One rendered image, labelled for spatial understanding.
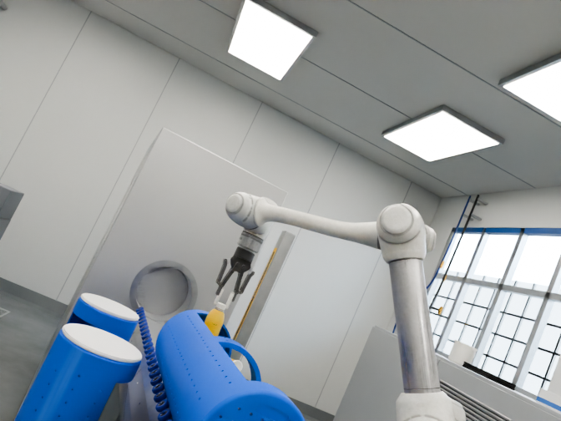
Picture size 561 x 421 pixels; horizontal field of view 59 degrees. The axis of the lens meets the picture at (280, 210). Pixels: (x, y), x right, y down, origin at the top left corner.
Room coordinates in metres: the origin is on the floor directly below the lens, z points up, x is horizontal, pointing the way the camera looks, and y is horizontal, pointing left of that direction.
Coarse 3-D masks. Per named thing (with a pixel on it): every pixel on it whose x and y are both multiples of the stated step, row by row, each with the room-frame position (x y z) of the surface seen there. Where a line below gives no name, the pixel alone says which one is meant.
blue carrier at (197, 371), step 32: (192, 320) 1.81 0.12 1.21; (160, 352) 1.79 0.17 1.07; (192, 352) 1.50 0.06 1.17; (224, 352) 1.43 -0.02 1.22; (192, 384) 1.31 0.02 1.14; (224, 384) 1.21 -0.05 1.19; (256, 384) 1.19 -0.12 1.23; (192, 416) 1.19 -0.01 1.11; (224, 416) 1.13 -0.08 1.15; (256, 416) 1.16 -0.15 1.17; (288, 416) 1.18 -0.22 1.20
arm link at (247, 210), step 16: (240, 192) 1.71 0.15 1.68; (240, 208) 1.68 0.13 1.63; (256, 208) 1.70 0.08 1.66; (272, 208) 1.70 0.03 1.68; (240, 224) 1.75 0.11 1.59; (256, 224) 1.72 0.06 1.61; (288, 224) 1.72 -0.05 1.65; (304, 224) 1.71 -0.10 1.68; (320, 224) 1.71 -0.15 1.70; (336, 224) 1.73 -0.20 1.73; (352, 224) 1.73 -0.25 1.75; (368, 224) 1.70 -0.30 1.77; (352, 240) 1.73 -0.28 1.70; (368, 240) 1.69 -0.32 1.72
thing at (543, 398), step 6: (540, 390) 2.54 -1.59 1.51; (546, 390) 2.51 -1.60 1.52; (540, 396) 2.53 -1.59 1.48; (546, 396) 2.50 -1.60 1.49; (552, 396) 2.47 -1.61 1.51; (558, 396) 2.44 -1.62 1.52; (540, 402) 2.51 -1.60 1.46; (546, 402) 2.49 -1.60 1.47; (552, 402) 2.46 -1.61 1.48; (558, 402) 2.43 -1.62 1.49; (552, 408) 2.45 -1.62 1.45; (558, 408) 2.42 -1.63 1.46
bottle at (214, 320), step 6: (210, 312) 1.88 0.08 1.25; (216, 312) 1.87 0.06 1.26; (222, 312) 1.88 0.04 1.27; (210, 318) 1.87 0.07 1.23; (216, 318) 1.87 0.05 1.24; (222, 318) 1.88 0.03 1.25; (210, 324) 1.86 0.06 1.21; (216, 324) 1.87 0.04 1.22; (222, 324) 1.89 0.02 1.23; (210, 330) 1.86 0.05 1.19; (216, 330) 1.87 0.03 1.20
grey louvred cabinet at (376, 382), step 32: (384, 352) 3.88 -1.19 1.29; (352, 384) 4.16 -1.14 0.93; (384, 384) 3.70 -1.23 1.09; (448, 384) 3.00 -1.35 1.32; (480, 384) 2.75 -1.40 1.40; (352, 416) 3.95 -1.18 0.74; (384, 416) 3.53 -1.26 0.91; (480, 416) 2.66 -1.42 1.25; (512, 416) 2.46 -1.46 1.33; (544, 416) 2.28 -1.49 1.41
